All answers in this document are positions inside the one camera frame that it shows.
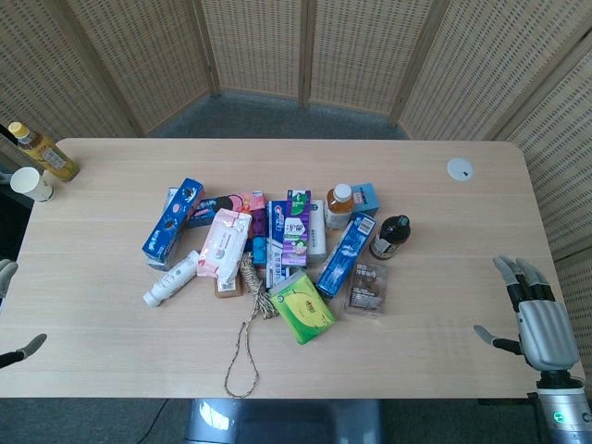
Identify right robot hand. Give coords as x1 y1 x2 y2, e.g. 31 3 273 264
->
473 254 581 374

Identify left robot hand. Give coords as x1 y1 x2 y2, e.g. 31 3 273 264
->
0 258 48 370

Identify blue Oreo box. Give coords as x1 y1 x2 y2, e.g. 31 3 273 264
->
141 178 205 272

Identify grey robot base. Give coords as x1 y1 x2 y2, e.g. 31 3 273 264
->
183 398 386 444

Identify pink snack pack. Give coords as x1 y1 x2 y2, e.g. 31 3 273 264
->
186 195 260 228

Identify white paper cup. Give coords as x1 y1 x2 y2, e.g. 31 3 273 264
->
9 166 56 204

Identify white plastic bottle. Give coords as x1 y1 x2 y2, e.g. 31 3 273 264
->
142 250 201 307

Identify dark sauce bottle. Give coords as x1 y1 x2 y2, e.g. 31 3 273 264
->
369 214 412 261

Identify clear box brown contents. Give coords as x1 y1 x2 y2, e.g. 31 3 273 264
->
344 261 389 319

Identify yellow tea bottle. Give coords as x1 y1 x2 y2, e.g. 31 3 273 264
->
7 121 80 182

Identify blue toothbrush box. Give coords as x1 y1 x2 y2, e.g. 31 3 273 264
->
315 212 377 300

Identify brown soap bar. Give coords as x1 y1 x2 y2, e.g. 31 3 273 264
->
214 272 244 300

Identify light blue small box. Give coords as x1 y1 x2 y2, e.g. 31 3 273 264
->
350 182 381 216

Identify pink wet wipes pack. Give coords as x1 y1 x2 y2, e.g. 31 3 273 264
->
196 207 253 284

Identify orange tea bottle white cap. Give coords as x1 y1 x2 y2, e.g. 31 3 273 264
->
323 182 357 231

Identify green tissue pack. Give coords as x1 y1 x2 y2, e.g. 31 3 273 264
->
268 271 336 346

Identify white rectangular box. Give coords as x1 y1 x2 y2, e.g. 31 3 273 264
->
305 199 327 264

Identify blue small pack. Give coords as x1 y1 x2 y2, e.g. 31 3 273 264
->
252 236 270 266

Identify purple green toothpaste box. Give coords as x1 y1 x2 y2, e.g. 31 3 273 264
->
281 188 312 268

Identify purple small box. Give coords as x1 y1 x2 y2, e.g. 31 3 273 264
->
249 208 269 241

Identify blue toothpaste box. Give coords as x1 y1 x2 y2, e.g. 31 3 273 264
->
265 199 293 290

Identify white table cable grommet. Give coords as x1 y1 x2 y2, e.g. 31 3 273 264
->
446 157 476 183

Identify twine rope bundle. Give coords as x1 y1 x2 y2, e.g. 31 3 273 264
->
224 252 280 400

